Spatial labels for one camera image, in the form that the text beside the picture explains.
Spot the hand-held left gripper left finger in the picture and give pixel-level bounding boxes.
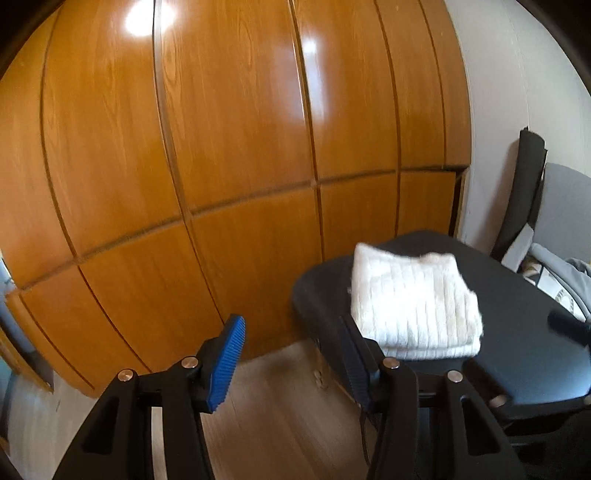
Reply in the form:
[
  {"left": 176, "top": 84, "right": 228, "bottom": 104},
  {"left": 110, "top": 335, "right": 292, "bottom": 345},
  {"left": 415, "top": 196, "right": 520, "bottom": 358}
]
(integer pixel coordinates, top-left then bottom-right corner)
[{"left": 53, "top": 314, "right": 247, "bottom": 480}]

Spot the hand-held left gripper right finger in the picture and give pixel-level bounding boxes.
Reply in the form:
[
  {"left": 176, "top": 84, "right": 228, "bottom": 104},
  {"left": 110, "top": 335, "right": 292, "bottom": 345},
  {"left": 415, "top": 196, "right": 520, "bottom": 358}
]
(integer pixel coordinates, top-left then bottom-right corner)
[{"left": 339, "top": 316, "right": 527, "bottom": 480}]

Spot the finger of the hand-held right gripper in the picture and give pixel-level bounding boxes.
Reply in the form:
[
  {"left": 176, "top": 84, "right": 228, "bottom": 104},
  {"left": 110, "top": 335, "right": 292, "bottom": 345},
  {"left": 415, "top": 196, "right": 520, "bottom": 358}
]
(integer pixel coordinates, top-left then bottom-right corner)
[{"left": 547, "top": 310, "right": 591, "bottom": 348}]

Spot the cream knitted sweater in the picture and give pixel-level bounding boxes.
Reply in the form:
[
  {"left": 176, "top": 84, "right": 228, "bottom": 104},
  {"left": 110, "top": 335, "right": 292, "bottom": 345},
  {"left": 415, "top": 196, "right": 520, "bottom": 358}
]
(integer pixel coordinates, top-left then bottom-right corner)
[{"left": 348, "top": 244, "right": 485, "bottom": 361}]

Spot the white printed bed sheet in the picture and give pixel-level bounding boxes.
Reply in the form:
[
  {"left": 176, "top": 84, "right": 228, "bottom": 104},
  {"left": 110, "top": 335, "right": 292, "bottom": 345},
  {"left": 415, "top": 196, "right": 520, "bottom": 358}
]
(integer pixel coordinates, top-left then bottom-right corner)
[{"left": 522, "top": 263, "right": 587, "bottom": 319}]

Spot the grey cloth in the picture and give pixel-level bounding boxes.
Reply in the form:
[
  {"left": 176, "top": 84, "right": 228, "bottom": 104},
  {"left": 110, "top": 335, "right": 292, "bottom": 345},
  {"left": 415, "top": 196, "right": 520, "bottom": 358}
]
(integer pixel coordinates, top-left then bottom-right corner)
[{"left": 529, "top": 242, "right": 591, "bottom": 319}]

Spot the black padded folding table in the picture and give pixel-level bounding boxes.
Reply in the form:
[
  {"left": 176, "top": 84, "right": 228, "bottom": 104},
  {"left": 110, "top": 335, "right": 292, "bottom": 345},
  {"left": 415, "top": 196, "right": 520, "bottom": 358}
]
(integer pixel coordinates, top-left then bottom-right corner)
[{"left": 291, "top": 231, "right": 591, "bottom": 444}]

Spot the grey yellow blue headboard cushion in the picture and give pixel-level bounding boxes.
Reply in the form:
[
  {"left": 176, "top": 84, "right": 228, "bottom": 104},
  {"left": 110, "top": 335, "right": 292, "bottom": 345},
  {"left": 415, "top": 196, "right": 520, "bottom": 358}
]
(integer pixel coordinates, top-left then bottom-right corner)
[{"left": 531, "top": 162, "right": 591, "bottom": 264}]

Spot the black foam panel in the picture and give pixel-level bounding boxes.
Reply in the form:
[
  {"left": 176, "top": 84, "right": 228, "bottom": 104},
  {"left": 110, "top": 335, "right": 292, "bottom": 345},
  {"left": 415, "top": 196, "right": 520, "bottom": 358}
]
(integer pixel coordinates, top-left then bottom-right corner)
[{"left": 489, "top": 129, "right": 548, "bottom": 273}]

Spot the wooden wardrobe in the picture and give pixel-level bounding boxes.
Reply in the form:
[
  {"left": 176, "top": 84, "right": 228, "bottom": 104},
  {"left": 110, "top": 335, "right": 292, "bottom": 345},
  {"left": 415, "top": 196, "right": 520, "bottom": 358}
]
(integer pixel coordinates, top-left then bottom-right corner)
[{"left": 0, "top": 0, "right": 472, "bottom": 398}]

